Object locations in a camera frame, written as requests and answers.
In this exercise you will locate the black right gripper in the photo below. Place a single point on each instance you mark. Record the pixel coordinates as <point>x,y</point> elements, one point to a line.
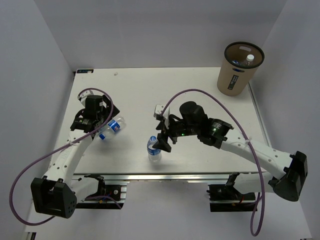
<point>162,144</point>

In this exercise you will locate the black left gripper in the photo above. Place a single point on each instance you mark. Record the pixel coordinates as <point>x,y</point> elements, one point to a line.
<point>108,103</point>

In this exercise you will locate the blue-label bottle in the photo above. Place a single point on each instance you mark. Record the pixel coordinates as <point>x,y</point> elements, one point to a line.
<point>154,154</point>
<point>236,62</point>

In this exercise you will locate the white-cap water bottle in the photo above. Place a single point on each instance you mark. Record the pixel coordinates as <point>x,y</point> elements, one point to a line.
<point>249,60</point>

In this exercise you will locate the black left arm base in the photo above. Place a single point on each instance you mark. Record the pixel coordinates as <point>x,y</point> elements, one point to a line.
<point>105,195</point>

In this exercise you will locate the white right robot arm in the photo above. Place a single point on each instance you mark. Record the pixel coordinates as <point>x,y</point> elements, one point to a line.
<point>285,173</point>

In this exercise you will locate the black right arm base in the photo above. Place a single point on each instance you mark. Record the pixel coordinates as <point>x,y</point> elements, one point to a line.
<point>225,198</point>

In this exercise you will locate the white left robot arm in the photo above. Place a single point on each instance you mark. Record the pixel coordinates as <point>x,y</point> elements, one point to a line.
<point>57,193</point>

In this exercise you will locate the brown cylindrical paper bin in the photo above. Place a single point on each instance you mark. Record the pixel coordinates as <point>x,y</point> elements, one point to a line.
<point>232,78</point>

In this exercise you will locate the lying Pepsi-label bottle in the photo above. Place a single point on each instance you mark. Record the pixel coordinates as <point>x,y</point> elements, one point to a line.
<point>115,126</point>

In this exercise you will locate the lying green-label bottle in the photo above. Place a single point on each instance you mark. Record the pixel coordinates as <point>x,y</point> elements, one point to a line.
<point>103,129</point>

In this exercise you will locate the small blue table label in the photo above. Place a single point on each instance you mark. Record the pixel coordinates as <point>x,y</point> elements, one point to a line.
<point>85,71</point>

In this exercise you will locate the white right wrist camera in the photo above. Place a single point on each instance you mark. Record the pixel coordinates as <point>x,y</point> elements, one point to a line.
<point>162,113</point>

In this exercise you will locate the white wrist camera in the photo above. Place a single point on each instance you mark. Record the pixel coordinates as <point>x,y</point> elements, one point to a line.
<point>83,96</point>
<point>162,113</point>

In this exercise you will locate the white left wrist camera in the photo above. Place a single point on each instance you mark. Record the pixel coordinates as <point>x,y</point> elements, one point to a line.
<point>83,96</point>

